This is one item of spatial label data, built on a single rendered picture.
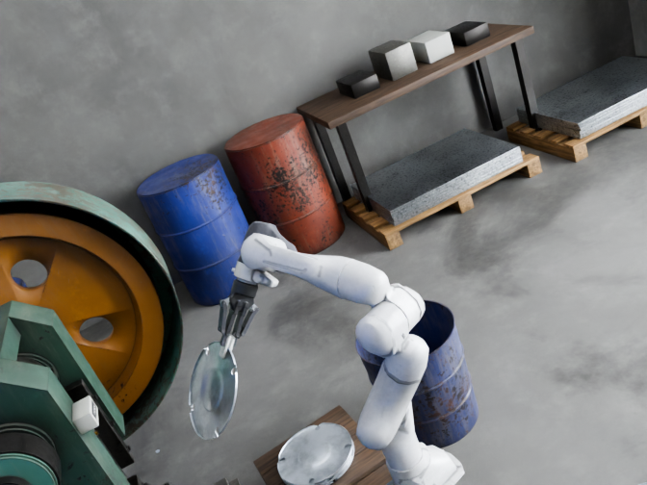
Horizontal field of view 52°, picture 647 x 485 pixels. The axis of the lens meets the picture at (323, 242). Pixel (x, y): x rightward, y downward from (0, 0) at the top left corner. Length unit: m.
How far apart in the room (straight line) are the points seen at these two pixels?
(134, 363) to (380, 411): 0.73
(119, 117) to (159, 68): 0.43
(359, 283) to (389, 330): 0.14
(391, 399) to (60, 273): 0.96
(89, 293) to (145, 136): 2.97
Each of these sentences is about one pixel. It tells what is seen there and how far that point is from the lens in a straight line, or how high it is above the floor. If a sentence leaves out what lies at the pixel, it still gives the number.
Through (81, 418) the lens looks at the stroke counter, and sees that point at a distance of 1.51.
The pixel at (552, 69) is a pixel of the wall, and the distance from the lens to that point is 6.04.
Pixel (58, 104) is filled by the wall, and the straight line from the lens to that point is 4.80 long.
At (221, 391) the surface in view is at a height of 0.96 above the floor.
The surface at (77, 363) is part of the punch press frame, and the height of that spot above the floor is 1.31.
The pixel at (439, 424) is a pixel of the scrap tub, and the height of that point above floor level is 0.13.
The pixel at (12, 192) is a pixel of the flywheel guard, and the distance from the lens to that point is 1.87.
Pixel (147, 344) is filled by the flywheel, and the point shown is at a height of 1.16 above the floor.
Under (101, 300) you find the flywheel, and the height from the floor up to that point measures 1.33.
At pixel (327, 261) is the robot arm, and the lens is 1.74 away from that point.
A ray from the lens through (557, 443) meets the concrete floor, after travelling 2.82.
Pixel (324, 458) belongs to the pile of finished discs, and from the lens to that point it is 2.50.
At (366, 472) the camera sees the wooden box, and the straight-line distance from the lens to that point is 2.44.
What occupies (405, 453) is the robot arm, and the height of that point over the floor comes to 0.65.
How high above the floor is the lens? 2.06
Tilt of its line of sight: 26 degrees down
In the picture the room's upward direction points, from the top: 22 degrees counter-clockwise
